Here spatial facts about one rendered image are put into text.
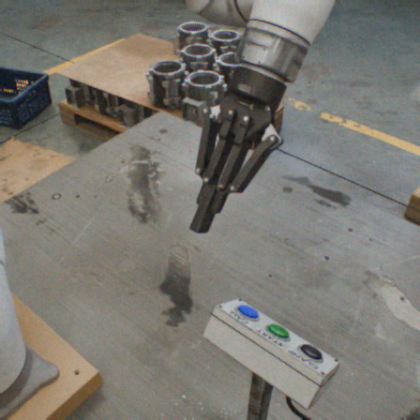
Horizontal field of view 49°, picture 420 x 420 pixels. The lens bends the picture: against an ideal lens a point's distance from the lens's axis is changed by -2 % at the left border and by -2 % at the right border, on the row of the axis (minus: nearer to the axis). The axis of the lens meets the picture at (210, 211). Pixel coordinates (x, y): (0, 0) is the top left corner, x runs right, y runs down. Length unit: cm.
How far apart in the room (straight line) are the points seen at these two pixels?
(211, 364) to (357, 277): 39
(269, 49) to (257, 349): 38
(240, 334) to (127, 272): 49
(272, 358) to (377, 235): 65
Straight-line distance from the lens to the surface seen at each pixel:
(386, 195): 266
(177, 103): 250
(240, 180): 64
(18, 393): 86
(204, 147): 67
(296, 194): 126
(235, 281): 103
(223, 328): 63
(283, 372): 61
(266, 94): 63
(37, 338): 94
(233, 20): 75
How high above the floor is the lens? 160
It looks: 42 degrees down
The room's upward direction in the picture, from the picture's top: straight up
